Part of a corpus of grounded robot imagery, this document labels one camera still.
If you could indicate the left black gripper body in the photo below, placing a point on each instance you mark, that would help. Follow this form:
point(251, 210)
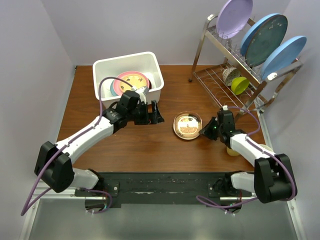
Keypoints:
point(140, 115)

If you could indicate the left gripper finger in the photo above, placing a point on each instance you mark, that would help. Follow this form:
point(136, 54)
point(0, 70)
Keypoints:
point(155, 118)
point(155, 110)

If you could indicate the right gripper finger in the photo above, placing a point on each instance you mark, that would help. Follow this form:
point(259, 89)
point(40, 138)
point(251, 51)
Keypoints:
point(208, 132)
point(214, 123)

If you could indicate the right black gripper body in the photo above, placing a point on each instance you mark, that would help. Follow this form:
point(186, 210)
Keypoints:
point(220, 129)

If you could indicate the blue cream leaf plate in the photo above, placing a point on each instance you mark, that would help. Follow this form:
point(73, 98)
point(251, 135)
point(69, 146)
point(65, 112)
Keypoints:
point(112, 89)

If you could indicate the small cream floral plate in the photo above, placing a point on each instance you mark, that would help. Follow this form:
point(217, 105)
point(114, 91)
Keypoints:
point(133, 79)

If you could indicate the pink plastic plate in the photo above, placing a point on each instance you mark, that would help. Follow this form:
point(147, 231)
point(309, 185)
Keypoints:
point(116, 82)

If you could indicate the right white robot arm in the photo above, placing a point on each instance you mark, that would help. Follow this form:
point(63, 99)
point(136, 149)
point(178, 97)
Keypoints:
point(272, 179)

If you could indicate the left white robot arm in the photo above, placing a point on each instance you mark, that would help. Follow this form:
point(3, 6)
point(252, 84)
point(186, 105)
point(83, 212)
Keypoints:
point(55, 161)

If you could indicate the white plastic bin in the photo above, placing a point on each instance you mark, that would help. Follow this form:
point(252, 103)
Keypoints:
point(113, 76)

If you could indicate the cream cup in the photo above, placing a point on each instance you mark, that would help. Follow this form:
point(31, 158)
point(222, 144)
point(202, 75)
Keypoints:
point(265, 147)
point(232, 152)

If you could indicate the lime green bowl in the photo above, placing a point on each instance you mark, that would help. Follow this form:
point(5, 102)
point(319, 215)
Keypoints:
point(239, 85)

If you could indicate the patterned white bowl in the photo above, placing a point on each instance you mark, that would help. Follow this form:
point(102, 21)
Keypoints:
point(229, 74)

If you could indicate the steel dish rack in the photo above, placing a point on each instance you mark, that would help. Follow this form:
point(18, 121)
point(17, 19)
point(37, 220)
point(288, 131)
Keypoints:
point(259, 95)

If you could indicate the light blue plate behind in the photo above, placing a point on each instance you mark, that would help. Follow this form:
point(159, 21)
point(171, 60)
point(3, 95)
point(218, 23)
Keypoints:
point(251, 32)

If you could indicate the light blue plate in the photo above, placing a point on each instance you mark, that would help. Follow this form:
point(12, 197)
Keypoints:
point(251, 32)
point(283, 55)

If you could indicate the dark teal plate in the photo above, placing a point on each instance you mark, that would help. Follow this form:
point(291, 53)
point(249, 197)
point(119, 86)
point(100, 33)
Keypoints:
point(266, 38)

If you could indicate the light blue plate front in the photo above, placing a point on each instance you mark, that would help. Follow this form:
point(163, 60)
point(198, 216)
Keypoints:
point(283, 55)

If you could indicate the lavender plate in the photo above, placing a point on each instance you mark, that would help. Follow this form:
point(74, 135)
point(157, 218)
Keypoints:
point(233, 17)

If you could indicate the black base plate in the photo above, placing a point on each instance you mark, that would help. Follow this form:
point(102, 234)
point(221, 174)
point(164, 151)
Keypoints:
point(169, 188)

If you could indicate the aluminium rail frame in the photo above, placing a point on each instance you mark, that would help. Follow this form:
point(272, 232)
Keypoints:
point(68, 216)

